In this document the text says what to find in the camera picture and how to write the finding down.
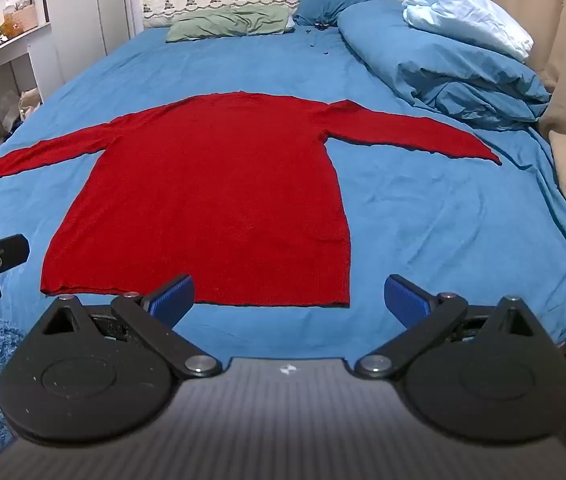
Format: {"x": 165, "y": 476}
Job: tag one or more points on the blue bed sheet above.
{"x": 438, "y": 220}

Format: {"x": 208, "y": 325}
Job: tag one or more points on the blue bunched duvet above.
{"x": 428, "y": 60}

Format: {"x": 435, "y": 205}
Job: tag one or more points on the wicker basket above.
{"x": 25, "y": 17}

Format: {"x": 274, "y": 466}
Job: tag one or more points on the red knit sweater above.
{"x": 203, "y": 195}

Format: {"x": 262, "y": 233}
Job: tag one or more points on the light blue folded blanket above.
{"x": 468, "y": 10}

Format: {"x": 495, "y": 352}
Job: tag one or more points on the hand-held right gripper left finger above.
{"x": 175, "y": 301}

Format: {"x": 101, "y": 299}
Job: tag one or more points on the white wardrobe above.
{"x": 83, "y": 15}

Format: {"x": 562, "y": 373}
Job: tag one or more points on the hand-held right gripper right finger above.
{"x": 405, "y": 302}

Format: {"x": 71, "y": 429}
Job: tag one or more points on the green pillow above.
{"x": 228, "y": 22}

